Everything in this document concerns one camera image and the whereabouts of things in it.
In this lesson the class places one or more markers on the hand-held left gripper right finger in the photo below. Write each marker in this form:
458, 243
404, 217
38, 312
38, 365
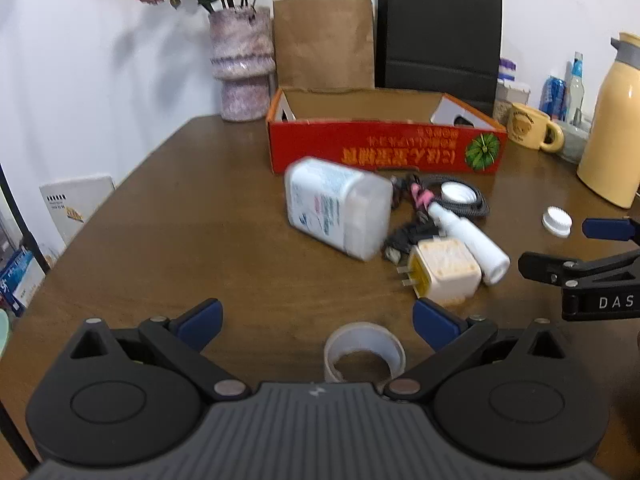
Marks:
432, 322

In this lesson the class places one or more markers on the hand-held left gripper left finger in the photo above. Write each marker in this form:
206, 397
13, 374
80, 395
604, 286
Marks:
202, 322

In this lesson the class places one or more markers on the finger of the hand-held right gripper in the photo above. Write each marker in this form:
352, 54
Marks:
605, 229
550, 266

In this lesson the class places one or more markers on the white charger plug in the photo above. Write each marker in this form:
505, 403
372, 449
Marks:
445, 270

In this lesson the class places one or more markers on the clear tape roll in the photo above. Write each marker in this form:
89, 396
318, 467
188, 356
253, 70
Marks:
362, 336

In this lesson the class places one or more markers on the white spray bottle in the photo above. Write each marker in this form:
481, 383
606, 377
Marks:
475, 242

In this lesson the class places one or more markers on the white bottle with cap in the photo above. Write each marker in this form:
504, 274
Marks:
457, 192

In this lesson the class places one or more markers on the white plastic jar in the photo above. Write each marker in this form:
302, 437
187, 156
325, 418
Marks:
325, 200

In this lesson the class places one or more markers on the orange cardboard box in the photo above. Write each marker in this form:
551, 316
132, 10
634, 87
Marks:
350, 147

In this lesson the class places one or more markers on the ribbed white cap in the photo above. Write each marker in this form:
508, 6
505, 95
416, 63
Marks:
557, 221

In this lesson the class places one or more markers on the white ceramic cup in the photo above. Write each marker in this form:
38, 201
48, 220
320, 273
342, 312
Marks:
575, 142

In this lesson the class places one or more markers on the yellow thermos jug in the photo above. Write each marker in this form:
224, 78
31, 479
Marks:
615, 135

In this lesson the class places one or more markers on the yellow bear mug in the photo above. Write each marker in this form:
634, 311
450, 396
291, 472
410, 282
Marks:
527, 125

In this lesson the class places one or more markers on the blue drink can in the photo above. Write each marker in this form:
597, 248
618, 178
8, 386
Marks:
552, 97

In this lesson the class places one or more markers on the clear bottle blue label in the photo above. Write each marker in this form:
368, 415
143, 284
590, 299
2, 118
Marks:
576, 90

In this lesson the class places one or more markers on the clear container of seeds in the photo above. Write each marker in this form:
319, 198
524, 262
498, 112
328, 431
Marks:
510, 100

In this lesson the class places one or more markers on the white book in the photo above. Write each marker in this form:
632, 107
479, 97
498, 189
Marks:
75, 205

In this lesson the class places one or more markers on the purple lid jar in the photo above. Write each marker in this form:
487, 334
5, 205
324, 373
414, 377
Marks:
506, 70

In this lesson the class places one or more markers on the blue and white box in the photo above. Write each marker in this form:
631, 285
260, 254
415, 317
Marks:
17, 280

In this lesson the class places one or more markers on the pale green container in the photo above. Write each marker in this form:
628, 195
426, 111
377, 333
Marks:
3, 332

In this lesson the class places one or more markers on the black paper bag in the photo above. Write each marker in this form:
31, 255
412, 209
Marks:
440, 35

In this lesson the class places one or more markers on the pink fuzzy vase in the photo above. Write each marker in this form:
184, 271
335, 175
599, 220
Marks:
242, 60

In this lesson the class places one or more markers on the brown paper bag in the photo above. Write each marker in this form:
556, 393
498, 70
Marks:
325, 40

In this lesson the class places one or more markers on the black metal rack frame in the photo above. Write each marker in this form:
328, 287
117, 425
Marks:
30, 235

